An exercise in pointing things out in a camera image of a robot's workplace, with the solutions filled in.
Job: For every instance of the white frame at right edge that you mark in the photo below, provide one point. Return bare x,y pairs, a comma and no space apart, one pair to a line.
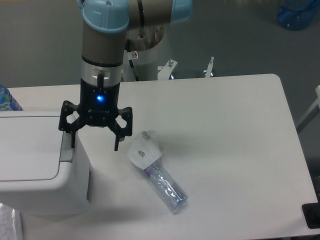
310,113

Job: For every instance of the blue water jug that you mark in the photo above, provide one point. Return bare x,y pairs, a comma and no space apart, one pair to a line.
297,15

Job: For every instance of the white levelling foot bracket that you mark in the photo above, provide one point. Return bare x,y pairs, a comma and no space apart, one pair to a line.
209,71

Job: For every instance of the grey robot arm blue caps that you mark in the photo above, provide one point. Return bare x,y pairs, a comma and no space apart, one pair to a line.
105,26

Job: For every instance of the clear speckled plastic bag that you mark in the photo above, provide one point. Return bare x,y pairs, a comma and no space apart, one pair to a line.
11,227

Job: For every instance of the black clamp at table edge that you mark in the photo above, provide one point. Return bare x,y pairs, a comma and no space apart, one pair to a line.
311,213

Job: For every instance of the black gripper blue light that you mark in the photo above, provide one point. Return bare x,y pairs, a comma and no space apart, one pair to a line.
97,107

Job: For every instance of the white push-lid trash can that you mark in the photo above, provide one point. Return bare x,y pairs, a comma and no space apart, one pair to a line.
43,171

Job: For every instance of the blue labelled bottle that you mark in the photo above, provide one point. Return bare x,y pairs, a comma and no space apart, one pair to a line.
7,101

